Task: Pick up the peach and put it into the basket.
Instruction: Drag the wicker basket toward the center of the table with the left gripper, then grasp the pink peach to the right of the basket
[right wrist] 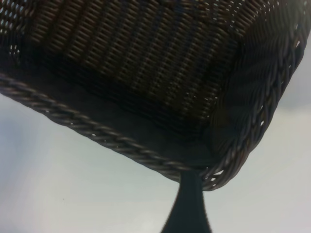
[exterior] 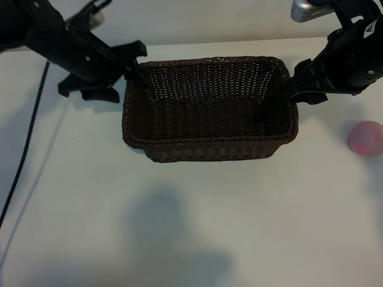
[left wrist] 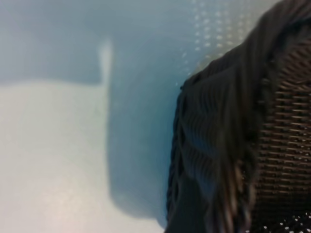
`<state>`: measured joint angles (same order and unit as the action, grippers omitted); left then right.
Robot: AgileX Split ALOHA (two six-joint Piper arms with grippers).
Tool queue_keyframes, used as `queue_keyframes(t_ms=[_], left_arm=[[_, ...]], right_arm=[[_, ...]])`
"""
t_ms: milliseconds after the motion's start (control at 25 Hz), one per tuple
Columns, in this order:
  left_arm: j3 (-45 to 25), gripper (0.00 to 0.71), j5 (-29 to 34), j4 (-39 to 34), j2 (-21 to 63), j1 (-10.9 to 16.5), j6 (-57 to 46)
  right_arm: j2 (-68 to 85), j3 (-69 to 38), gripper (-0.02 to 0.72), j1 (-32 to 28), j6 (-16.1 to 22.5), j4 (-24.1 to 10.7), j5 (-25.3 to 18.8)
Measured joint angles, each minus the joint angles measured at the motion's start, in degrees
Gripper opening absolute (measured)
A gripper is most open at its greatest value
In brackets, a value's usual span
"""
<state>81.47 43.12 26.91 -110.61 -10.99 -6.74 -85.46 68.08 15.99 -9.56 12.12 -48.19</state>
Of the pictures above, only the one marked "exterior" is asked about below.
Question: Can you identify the pink peach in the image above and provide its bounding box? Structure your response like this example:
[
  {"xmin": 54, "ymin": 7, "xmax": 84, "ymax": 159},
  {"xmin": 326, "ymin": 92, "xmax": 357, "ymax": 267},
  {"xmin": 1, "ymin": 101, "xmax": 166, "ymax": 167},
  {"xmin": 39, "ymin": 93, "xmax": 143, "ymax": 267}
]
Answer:
[{"xmin": 347, "ymin": 120, "xmax": 383, "ymax": 157}]

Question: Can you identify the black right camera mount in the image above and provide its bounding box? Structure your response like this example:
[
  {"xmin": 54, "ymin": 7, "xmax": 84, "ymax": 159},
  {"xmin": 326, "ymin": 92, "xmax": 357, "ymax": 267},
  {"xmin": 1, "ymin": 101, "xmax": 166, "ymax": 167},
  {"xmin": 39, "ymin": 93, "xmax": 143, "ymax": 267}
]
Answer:
[{"xmin": 329, "ymin": 0, "xmax": 373, "ymax": 29}]

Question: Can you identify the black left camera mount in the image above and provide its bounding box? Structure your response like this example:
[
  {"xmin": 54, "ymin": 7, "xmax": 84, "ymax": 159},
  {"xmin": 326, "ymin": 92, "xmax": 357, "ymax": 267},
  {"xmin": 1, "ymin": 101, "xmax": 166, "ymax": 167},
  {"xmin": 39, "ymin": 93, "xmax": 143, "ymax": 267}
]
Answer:
[{"xmin": 62, "ymin": 0, "xmax": 113, "ymax": 25}]

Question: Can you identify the black braided cable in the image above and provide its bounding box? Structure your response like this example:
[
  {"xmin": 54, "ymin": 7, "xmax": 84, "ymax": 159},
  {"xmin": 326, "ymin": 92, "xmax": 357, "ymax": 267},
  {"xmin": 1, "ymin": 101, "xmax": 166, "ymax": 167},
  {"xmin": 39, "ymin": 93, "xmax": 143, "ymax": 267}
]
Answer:
[{"xmin": 0, "ymin": 61, "xmax": 50, "ymax": 230}]

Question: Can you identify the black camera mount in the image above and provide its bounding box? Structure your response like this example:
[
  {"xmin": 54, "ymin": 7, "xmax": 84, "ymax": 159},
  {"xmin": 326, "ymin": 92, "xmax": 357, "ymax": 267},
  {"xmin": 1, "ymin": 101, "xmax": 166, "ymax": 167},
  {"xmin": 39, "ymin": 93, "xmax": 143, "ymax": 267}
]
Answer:
[
  {"xmin": 62, "ymin": 0, "xmax": 113, "ymax": 25},
  {"xmin": 329, "ymin": 0, "xmax": 373, "ymax": 29}
]

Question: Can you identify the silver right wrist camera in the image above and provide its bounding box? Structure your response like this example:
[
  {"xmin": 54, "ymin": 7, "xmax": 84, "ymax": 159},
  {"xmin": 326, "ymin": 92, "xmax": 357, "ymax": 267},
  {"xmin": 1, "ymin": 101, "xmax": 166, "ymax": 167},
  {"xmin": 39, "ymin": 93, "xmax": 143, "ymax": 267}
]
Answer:
[{"xmin": 290, "ymin": 0, "xmax": 336, "ymax": 23}]

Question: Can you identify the dark brown wicker basket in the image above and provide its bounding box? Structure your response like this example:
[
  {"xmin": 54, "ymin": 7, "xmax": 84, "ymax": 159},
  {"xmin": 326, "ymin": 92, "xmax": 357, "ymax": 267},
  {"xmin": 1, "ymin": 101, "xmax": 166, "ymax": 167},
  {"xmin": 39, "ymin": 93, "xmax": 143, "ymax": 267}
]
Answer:
[{"xmin": 121, "ymin": 55, "xmax": 299, "ymax": 164}]

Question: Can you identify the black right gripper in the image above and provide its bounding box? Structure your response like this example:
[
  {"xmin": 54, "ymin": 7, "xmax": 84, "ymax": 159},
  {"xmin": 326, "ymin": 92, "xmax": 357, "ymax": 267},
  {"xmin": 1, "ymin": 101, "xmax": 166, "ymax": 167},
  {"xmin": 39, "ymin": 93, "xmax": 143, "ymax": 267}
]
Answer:
[{"xmin": 287, "ymin": 11, "xmax": 383, "ymax": 105}]

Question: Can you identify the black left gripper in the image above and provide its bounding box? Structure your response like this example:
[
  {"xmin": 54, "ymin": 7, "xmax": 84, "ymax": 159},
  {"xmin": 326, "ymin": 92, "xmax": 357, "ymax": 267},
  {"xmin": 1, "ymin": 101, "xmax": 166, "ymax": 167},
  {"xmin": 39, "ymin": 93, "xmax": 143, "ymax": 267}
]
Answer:
[{"xmin": 26, "ymin": 5, "xmax": 148, "ymax": 104}]

